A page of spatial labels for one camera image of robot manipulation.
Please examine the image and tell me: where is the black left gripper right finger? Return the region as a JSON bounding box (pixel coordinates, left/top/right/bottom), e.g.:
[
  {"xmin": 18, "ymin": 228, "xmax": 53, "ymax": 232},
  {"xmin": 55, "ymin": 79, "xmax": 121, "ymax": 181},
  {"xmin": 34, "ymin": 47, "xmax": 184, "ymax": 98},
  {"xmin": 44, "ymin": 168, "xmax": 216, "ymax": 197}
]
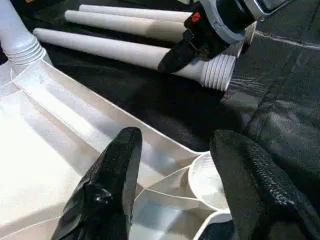
[{"xmin": 209, "ymin": 129, "xmax": 320, "ymax": 240}]

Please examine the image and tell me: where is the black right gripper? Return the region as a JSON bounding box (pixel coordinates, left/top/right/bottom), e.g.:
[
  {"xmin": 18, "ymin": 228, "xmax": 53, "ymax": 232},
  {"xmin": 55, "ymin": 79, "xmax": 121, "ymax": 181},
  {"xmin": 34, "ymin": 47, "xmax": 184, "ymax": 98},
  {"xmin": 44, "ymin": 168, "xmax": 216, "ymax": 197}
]
[{"xmin": 157, "ymin": 9, "xmax": 231, "ymax": 74}]

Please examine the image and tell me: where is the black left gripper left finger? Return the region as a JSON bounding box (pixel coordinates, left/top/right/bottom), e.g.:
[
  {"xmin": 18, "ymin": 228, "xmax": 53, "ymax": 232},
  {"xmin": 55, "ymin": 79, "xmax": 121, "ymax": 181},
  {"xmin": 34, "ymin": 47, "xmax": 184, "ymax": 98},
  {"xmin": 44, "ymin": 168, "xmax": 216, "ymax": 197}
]
[{"xmin": 52, "ymin": 126, "xmax": 143, "ymax": 240}]

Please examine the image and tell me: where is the white plastic table leg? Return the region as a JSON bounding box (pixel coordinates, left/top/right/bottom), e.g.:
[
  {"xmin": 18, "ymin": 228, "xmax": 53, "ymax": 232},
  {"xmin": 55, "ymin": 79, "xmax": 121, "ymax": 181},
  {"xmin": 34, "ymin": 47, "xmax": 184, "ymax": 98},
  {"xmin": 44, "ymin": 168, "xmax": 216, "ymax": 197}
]
[
  {"xmin": 32, "ymin": 27, "xmax": 237, "ymax": 91},
  {"xmin": 78, "ymin": 3, "xmax": 258, "ymax": 46},
  {"xmin": 0, "ymin": 0, "xmax": 47, "ymax": 66},
  {"xmin": 64, "ymin": 9, "xmax": 248, "ymax": 60}
]

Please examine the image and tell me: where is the white plastic table top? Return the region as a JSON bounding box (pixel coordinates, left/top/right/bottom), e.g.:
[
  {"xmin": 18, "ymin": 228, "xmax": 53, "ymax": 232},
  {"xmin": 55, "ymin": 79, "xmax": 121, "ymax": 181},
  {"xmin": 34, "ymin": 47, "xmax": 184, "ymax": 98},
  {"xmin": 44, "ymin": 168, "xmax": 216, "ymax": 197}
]
[{"xmin": 0, "ymin": 53, "xmax": 233, "ymax": 240}]

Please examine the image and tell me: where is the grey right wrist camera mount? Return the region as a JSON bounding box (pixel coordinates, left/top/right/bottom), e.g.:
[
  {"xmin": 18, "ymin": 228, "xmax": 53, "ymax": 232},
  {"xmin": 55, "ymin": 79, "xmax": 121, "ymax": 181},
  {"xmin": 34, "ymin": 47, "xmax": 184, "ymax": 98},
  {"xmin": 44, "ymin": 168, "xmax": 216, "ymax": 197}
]
[{"xmin": 199, "ymin": 0, "xmax": 247, "ymax": 45}]

